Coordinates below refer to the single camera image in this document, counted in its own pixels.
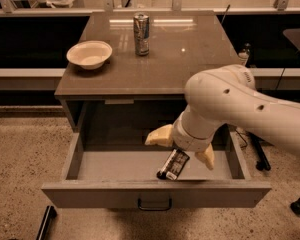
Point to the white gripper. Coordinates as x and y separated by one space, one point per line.
189 140

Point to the black rxbar chocolate wrapper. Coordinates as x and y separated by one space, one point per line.
173 165

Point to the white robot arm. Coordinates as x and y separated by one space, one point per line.
227 95

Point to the open grey top drawer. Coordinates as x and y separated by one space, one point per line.
112 177

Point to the black metal leg right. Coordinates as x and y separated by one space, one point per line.
262 163

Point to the small bottle behind cabinet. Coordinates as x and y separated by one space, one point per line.
244 54

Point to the tall silver drink can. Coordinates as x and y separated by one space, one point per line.
141 23

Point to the white ceramic bowl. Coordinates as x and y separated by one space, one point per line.
89 55

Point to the black bar on floor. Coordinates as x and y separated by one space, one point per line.
49 215

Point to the black drawer handle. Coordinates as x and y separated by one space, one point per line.
154 206

